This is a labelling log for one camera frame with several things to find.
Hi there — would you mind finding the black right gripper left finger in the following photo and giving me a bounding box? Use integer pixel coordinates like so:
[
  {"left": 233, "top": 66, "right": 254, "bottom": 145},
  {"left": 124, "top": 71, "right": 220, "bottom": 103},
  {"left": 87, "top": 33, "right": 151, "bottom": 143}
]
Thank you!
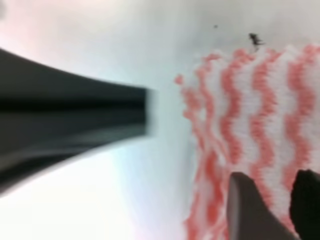
[{"left": 226, "top": 172, "right": 298, "bottom": 240}]

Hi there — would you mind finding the pink white wavy striped towel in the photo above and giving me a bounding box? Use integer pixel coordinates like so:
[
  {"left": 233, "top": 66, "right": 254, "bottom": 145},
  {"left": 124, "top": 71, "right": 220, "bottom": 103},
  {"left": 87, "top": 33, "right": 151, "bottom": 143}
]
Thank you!
[{"left": 175, "top": 44, "right": 320, "bottom": 240}]

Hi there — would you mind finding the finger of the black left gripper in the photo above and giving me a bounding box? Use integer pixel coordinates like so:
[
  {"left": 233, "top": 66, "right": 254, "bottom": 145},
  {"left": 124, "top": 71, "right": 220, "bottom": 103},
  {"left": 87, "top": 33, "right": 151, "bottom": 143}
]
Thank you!
[{"left": 0, "top": 50, "right": 150, "bottom": 194}]

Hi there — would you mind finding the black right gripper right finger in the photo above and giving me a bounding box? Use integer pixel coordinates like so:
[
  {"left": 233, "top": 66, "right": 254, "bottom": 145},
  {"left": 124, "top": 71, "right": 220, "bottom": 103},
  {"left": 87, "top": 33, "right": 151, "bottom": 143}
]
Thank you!
[{"left": 289, "top": 169, "right": 320, "bottom": 240}]

